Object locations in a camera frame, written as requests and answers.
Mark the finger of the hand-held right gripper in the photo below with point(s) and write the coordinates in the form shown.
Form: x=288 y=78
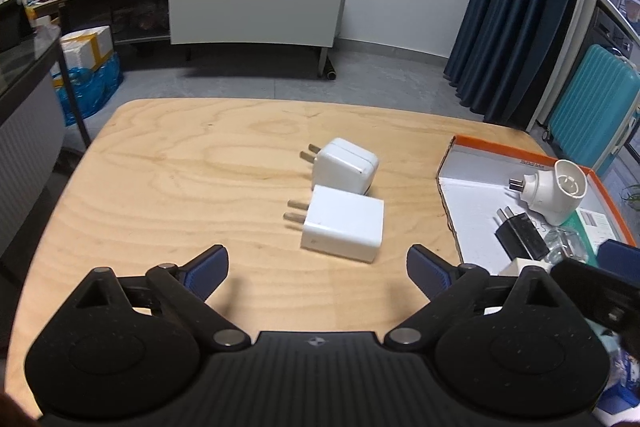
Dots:
x=600 y=294

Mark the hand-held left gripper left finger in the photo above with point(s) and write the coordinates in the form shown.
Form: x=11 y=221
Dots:
x=207 y=269

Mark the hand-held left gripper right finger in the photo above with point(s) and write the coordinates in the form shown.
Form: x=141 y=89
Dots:
x=429 y=269

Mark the blue dental floss box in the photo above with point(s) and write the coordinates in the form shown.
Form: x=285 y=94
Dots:
x=622 y=253

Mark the orange-edged cardboard box lid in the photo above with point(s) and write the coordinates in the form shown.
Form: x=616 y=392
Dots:
x=475 y=192

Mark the white cube charger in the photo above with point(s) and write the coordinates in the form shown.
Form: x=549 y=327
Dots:
x=345 y=224

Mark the black charger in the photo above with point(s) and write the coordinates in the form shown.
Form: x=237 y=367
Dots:
x=522 y=237

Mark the white funnel plug-in device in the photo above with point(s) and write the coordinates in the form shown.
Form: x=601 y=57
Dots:
x=552 y=194

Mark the rounded white charger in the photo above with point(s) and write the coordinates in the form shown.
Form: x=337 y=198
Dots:
x=345 y=167

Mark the clear plastic item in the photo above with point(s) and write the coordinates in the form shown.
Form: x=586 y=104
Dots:
x=565 y=244

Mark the teal green carton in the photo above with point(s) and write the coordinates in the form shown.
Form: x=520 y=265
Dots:
x=595 y=227

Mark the potted spider plants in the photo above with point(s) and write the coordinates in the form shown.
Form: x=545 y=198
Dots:
x=632 y=198

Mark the teal suitcase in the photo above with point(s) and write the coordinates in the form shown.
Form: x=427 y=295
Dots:
x=595 y=107

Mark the blue plastic bag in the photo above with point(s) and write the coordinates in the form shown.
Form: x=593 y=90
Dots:
x=95 y=89

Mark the taped white cardboard box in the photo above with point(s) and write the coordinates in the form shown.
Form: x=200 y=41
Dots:
x=87 y=49

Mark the white tv cabinet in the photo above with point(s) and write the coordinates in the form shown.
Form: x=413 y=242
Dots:
x=255 y=17

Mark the washing machine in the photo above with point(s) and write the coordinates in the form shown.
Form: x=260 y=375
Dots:
x=612 y=32

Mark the dark blue curtain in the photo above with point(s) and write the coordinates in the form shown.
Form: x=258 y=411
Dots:
x=520 y=7

